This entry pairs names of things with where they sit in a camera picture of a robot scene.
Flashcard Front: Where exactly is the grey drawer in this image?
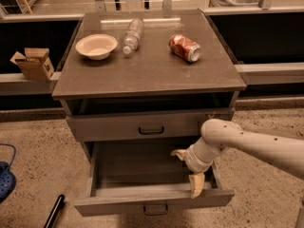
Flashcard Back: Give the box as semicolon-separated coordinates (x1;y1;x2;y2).
74;137;235;217
66;107;235;142

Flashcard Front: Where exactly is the blue device with cable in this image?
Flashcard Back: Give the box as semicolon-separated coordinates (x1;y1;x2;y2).
0;143;16;202

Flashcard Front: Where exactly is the grey drawer cabinet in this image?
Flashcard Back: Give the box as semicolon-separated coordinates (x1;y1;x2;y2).
52;9;246;157

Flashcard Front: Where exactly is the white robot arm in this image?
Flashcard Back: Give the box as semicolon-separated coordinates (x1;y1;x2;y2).
171;119;304;199

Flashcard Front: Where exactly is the white paper bowl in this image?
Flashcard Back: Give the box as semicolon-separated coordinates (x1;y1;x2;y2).
75;34;118;61

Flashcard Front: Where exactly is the clear plastic water bottle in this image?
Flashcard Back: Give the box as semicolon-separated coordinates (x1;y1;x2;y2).
123;18;143;55

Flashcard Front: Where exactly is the grey top drawer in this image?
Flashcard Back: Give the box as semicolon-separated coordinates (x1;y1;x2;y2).
66;107;235;142

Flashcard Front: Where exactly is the open cardboard box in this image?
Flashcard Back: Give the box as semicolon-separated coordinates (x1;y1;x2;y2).
10;47;54;81

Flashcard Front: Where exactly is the black cylindrical bar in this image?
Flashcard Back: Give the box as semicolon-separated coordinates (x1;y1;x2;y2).
44;194;65;228

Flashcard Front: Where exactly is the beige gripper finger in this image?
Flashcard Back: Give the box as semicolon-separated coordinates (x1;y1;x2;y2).
171;149;186;161
189;173;205;199

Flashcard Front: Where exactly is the red crushed soda can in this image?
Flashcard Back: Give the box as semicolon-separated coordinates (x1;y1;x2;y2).
169;34;200;63

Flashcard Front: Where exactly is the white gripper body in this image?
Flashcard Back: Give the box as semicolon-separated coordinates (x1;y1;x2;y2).
184;137;228;173

